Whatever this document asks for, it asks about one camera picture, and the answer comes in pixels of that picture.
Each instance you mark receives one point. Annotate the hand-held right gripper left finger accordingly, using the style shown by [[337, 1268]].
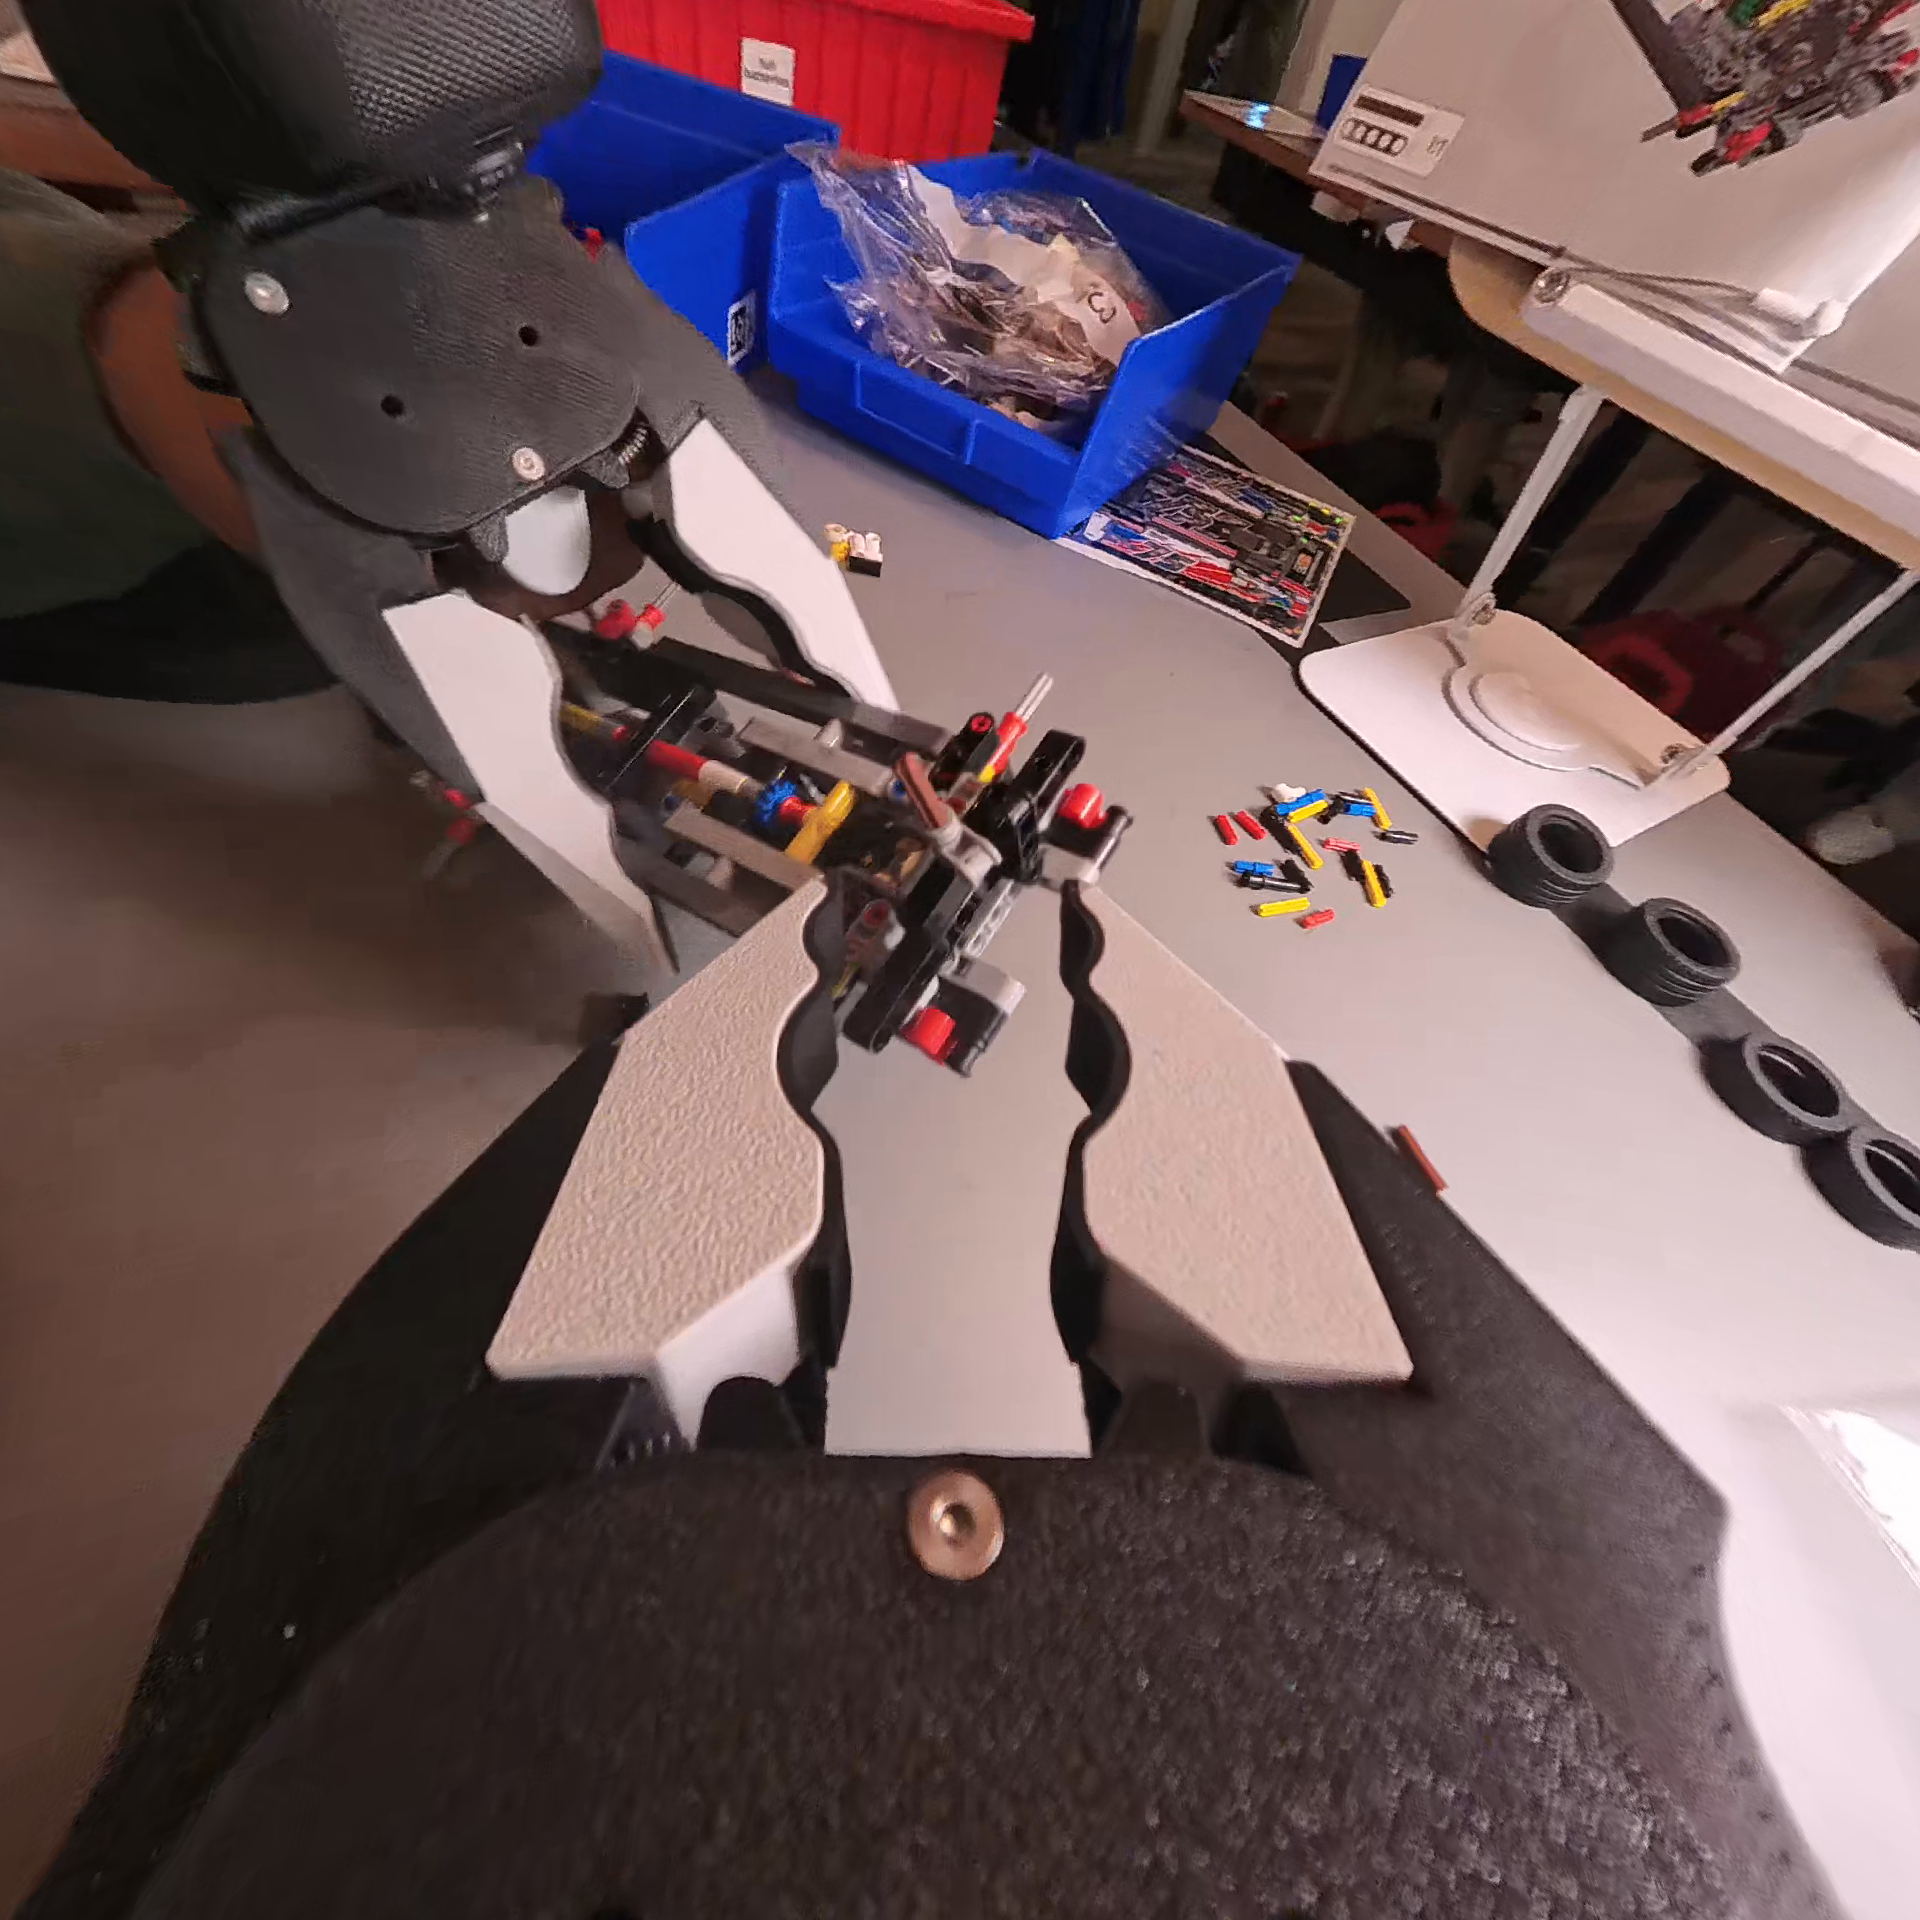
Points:
[[676, 1202]]

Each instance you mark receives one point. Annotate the small blue storage bin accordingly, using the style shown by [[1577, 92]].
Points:
[[645, 135]]

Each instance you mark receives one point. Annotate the black wrist rest cushion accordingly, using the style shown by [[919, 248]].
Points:
[[132, 660]]

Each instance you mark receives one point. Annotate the red storage bin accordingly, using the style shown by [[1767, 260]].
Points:
[[871, 61]]

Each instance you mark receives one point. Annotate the lego car chassis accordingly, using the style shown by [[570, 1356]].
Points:
[[899, 902]]

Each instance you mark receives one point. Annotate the white instruction booklet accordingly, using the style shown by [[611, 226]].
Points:
[[1513, 90]]

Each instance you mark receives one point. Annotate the lego instruction booklet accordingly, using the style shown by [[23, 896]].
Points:
[[1215, 549]]

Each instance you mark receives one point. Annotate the large blue storage bin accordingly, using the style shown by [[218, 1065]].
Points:
[[1050, 422]]

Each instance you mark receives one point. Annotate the pile of small lego pins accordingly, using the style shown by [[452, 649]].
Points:
[[1319, 856]]

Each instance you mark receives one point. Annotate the person's left hand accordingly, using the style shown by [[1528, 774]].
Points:
[[158, 390]]

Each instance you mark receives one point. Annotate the black rubber lego tyre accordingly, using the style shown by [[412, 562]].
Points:
[[1888, 1183], [1554, 856], [1778, 1093], [1672, 951]]

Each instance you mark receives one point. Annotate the clear plastic parts bag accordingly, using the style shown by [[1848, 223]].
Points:
[[975, 285]]

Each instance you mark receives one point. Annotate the white stand base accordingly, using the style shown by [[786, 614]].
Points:
[[1499, 708]]

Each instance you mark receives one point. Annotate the person's left forearm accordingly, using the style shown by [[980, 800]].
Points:
[[51, 450]]

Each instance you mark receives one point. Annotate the background wooden table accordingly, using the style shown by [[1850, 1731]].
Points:
[[1291, 168]]

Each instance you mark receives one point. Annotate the small white lego piece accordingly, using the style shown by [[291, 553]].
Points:
[[841, 539]]

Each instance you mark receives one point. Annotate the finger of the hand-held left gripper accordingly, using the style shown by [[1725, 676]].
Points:
[[764, 543], [513, 721]]

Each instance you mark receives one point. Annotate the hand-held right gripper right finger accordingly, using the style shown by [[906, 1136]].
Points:
[[1215, 1202]]

